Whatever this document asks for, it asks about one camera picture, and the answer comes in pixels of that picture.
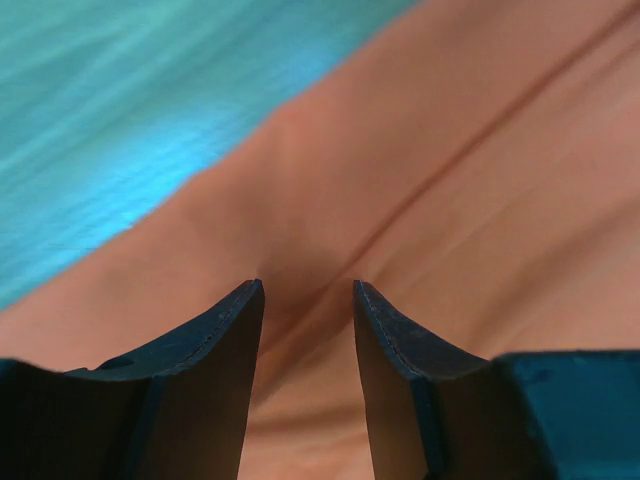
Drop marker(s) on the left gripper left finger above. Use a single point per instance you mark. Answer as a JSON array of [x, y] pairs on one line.
[[190, 410]]

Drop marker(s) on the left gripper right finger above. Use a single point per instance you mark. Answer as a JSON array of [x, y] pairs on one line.
[[433, 411]]

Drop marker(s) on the orange t-shirt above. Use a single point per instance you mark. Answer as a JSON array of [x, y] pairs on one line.
[[477, 162]]

